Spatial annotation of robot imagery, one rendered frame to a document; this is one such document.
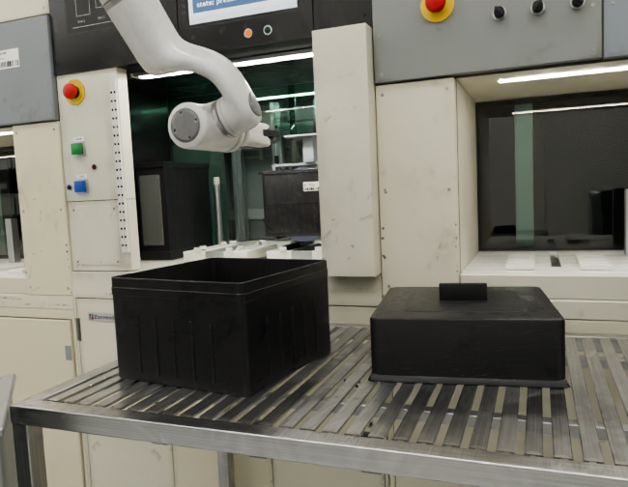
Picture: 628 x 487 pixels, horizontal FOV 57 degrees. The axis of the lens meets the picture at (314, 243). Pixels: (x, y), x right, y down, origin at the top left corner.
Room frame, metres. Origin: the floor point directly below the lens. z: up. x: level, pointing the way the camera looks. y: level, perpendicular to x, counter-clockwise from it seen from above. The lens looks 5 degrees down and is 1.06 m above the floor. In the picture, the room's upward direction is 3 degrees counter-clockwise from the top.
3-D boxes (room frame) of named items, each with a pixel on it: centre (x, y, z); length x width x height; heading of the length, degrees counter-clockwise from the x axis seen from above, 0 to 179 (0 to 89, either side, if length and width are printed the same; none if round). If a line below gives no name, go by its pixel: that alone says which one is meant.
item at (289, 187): (1.66, 0.00, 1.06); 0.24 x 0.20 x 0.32; 69
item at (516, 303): (0.99, -0.25, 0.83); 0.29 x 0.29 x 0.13; 76
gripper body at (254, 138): (1.26, 0.15, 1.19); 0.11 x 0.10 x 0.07; 159
